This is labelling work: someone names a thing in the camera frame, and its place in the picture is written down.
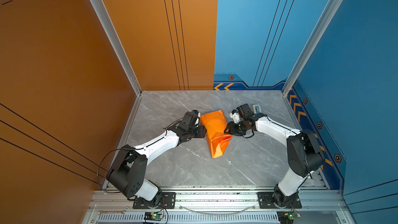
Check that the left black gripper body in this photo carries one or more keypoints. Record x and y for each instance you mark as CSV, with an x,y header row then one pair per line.
x,y
193,133

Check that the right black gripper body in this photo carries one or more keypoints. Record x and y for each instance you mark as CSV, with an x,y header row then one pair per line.
x,y
241,128

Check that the yellow orange wrapping paper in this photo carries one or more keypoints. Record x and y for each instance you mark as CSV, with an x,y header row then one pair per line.
x,y
215,124

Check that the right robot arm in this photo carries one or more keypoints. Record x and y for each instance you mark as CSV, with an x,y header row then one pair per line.
x,y
303,152

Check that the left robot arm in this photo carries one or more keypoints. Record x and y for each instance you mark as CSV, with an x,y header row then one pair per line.
x,y
127,172

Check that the white tape dispenser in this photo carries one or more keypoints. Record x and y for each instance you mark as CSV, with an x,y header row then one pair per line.
x,y
256,108

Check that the left green circuit board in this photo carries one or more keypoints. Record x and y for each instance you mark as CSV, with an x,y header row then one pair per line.
x,y
153,217

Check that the green circuit board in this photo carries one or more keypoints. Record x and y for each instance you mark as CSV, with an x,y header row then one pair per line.
x,y
153,217
285,217

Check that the right green circuit board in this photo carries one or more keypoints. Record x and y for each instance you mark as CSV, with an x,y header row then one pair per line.
x,y
285,217

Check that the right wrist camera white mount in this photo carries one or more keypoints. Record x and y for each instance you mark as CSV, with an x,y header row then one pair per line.
x,y
241,113

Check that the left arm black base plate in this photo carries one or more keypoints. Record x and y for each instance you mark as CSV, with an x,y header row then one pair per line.
x,y
161,200

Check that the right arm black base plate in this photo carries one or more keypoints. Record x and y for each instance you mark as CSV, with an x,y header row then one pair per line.
x,y
275,200

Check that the clear tube on rail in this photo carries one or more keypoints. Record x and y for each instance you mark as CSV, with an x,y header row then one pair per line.
x,y
217,211

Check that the aluminium front rail frame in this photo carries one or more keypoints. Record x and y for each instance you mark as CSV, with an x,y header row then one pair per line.
x,y
319,206

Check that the left aluminium corner post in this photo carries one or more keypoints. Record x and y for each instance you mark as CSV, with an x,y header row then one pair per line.
x,y
108,26

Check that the aluminium corner post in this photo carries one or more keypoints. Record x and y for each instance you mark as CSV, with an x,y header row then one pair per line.
x,y
323,22
108,26

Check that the right aluminium corner post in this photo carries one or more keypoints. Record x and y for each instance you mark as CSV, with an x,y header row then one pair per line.
x,y
323,22

